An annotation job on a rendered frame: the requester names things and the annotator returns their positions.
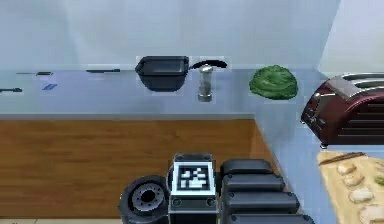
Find black square pan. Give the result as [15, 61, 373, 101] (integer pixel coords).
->
[134, 55, 228, 93]

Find black spatula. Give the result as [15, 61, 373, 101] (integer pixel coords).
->
[15, 71, 54, 77]

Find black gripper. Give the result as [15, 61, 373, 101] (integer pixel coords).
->
[118, 175, 171, 224]

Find pale sushi piece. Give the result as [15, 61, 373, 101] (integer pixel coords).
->
[336, 161, 358, 176]
[343, 173, 365, 188]
[359, 204, 384, 224]
[348, 188, 375, 204]

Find wooden sushi board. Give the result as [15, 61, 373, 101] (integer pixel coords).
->
[316, 150, 384, 224]

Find brown chopsticks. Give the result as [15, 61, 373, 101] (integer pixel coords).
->
[318, 151, 366, 166]

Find silver shaker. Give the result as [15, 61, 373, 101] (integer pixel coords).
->
[197, 64, 214, 103]

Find green lettuce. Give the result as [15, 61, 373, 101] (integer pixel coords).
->
[248, 64, 299, 101]

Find wooden kitchen counter cabinet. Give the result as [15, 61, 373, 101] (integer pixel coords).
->
[0, 113, 279, 220]

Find black knife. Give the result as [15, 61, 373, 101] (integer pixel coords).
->
[85, 68, 121, 74]

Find dark red toaster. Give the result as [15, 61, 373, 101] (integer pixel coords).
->
[300, 72, 384, 149]

